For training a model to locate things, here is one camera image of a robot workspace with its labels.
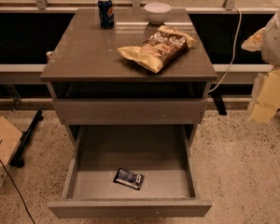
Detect thin black cable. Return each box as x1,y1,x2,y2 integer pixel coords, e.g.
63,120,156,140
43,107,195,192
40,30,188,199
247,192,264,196
0,144,37,224

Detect grey drawer cabinet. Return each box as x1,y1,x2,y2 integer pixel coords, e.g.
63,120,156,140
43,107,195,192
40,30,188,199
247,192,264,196
39,7,218,219

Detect white ceramic bowl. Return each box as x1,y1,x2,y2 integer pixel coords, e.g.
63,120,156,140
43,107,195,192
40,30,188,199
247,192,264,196
144,3,171,24

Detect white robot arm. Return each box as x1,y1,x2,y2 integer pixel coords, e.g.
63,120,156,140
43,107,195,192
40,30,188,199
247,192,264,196
242,9,280,124

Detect closed grey top drawer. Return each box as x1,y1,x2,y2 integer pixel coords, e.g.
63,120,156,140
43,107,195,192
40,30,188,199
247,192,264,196
52,99,206,125

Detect cardboard box left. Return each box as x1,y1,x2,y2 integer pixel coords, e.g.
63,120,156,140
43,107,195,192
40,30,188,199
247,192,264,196
0,115,22,187

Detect black floor stand bar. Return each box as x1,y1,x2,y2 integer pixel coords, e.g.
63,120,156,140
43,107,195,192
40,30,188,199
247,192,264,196
10,110,43,168

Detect open grey middle drawer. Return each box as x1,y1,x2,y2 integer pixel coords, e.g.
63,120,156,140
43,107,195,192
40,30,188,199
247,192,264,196
49,125,212,218

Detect small can behind cabinet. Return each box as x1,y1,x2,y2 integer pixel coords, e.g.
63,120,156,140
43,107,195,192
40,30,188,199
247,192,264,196
46,51,54,61

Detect blue pepsi can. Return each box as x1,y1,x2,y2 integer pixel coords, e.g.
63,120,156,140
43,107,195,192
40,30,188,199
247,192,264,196
98,0,114,29

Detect white power cable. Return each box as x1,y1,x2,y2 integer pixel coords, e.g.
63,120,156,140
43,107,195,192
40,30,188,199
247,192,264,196
208,7,243,94

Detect gold brown chip bag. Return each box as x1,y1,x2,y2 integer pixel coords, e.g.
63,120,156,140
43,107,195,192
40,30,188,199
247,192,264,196
118,25,197,74

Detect dark blue rxbar wrapper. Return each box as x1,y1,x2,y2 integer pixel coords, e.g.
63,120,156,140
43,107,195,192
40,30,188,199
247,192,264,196
113,168,145,190

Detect black table leg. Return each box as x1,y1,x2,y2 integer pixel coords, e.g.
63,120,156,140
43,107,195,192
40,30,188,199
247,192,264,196
211,93,227,116

